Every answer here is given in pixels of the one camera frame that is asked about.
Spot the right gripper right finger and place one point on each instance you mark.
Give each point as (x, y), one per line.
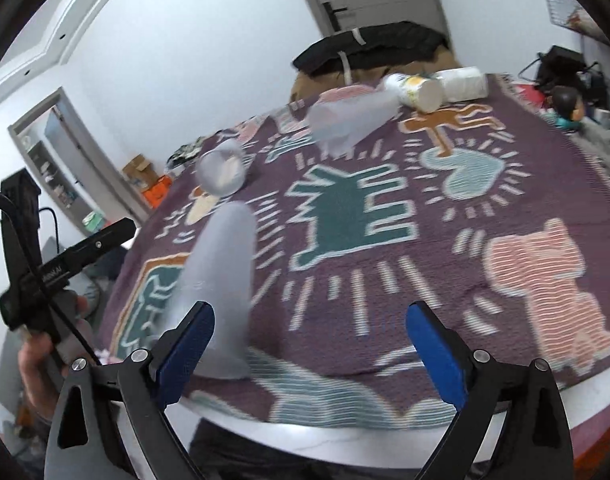
(534, 441)

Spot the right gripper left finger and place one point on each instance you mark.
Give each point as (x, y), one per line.
(85, 441)

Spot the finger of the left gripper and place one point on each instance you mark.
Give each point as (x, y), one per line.
(88, 251)

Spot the frosted cup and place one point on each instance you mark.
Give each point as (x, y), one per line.
(219, 271)
(343, 117)
(221, 172)

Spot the person left hand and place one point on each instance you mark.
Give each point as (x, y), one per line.
(40, 392)

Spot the grey open side door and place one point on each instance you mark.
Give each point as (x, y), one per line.
(69, 165)

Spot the orange paper bag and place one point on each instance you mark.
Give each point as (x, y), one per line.
(155, 193)

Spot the cardboard box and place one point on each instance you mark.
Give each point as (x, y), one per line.
(140, 173)

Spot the patterned woven table blanket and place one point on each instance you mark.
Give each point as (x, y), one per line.
(497, 220)

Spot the grey cloth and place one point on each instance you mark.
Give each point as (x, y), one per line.
(594, 139)

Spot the round head figurine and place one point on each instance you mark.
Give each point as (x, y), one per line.
(568, 107)

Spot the yellow white paper canister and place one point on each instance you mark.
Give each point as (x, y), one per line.
(425, 95)

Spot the white plastic jar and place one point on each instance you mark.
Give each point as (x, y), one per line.
(462, 84)

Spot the brown chair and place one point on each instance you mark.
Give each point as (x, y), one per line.
(306, 86)

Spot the black desk organizer rack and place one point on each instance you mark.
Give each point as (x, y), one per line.
(560, 66)

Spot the black jacket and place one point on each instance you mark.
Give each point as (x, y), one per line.
(360, 48)

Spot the black door lock handle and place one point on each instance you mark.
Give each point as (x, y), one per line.
(332, 13)

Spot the black wire wall basket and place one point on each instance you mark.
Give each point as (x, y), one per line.
(569, 14)

